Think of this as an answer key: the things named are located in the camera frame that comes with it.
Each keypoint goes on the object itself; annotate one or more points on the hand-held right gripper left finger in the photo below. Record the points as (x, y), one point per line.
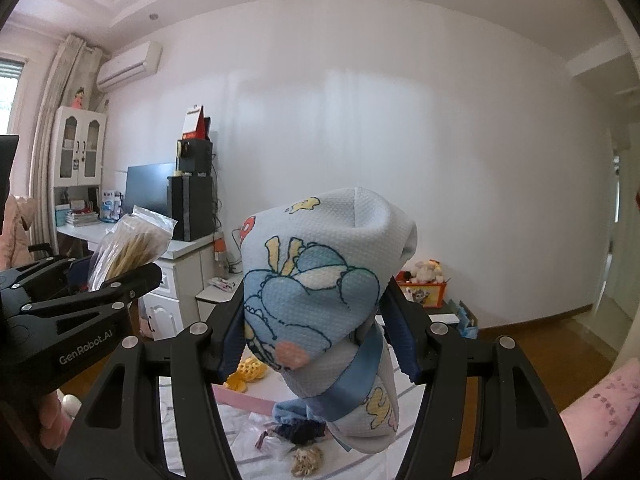
(232, 330)

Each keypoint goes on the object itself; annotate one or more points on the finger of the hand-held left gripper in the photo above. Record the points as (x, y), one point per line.
(35, 272)
(115, 292)

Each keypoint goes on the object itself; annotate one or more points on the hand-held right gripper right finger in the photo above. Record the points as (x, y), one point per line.
(400, 330)

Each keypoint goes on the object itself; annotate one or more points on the cream knit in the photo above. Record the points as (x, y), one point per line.
(130, 250)

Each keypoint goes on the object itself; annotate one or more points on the yellow knit toy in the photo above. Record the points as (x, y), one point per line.
(247, 372)

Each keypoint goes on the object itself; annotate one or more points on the pink box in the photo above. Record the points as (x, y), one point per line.
(250, 402)

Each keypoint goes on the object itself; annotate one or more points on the printed light blue cloth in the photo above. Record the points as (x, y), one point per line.
(310, 280)

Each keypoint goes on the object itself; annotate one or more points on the dark navy knit pouch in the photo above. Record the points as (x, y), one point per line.
(300, 434)

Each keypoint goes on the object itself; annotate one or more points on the person's left hand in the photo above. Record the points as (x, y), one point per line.
(52, 420)

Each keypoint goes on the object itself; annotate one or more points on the black office chair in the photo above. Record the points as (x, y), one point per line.
(40, 249)

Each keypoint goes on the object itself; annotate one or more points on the small white cabinet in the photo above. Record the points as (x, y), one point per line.
(212, 305)

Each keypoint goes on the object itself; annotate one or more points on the pink jacket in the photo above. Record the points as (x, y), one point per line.
(17, 230)

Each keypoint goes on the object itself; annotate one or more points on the low black and white cabinet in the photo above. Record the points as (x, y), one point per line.
(445, 317)

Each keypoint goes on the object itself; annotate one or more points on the red toy box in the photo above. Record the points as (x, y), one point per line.
(430, 292)

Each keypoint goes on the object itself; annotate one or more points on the printed pouch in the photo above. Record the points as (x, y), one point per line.
(220, 283)

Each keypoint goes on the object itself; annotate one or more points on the cream plush toy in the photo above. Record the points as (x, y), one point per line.
(425, 271)

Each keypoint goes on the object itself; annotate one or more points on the blue carton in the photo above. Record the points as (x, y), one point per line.
(465, 322)

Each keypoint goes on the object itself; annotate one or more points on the stack of books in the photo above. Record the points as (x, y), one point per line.
(82, 218)

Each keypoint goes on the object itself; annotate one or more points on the white desk with drawers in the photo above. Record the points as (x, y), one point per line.
(185, 250)

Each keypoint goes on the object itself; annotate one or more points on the small orange bottle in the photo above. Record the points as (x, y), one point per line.
(219, 249)

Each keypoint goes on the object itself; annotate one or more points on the blue and white packet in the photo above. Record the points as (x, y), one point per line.
(111, 205)

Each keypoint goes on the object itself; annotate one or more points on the striped white quilt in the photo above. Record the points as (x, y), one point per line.
(240, 440)

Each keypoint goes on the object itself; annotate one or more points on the black computer monitor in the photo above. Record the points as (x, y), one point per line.
(147, 185)

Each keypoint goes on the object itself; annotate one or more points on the white glass-door cabinet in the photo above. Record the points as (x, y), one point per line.
(59, 160)

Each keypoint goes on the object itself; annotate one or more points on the black computer tower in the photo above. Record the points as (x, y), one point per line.
(197, 207)

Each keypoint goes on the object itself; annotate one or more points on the black speaker box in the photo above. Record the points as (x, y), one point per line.
(197, 157)

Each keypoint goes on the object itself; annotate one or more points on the small doll figure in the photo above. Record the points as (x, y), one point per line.
(77, 100)

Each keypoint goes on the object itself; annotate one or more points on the window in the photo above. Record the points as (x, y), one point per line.
(10, 90)

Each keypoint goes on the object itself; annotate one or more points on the red and white box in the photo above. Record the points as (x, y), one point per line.
(192, 122)

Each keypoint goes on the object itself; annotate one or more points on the white air conditioner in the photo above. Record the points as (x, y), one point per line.
(127, 67)

